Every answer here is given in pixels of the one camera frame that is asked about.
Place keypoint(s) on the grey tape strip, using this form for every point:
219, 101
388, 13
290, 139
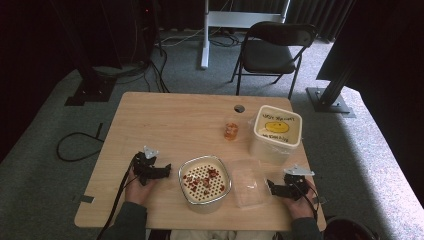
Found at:
83, 199

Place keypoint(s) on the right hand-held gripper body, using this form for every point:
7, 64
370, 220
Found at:
296, 183

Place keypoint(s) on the red food pieces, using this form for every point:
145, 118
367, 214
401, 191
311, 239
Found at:
203, 181

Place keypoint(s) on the person's left hand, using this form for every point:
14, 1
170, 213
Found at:
136, 191

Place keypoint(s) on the black folding chair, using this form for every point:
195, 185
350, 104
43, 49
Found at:
268, 55

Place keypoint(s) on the black computer tower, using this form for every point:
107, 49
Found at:
145, 30

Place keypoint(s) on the black metal stand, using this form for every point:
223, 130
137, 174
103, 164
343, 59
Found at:
330, 100
91, 85

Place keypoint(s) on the cream container with printed lid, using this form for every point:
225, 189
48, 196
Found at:
275, 136

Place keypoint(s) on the clear plastic cup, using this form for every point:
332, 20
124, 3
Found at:
231, 130

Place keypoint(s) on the steel-rimmed container with strainer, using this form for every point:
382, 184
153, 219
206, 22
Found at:
205, 183

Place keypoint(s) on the person's right hand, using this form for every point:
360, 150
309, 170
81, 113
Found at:
301, 206

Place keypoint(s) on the dark round object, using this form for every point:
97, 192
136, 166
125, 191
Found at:
348, 230

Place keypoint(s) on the clear plastic bag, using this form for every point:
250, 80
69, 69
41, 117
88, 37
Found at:
248, 185

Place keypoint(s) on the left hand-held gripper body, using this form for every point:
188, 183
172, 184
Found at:
145, 163

